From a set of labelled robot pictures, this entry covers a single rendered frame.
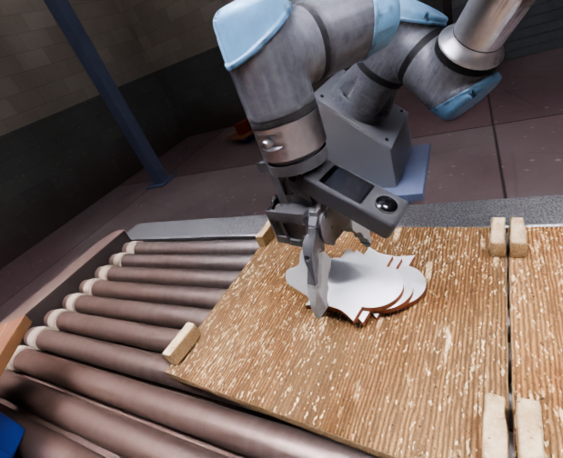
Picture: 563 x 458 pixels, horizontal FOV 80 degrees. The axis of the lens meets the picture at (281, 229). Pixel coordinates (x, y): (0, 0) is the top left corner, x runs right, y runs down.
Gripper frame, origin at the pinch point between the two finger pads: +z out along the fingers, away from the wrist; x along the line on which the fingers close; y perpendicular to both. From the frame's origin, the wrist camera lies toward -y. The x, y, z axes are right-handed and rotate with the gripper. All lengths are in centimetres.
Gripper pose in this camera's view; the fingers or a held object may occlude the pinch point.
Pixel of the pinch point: (350, 281)
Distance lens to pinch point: 48.7
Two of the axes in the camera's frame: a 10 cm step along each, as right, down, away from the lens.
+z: 3.3, 8.0, 5.1
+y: -7.5, -1.1, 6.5
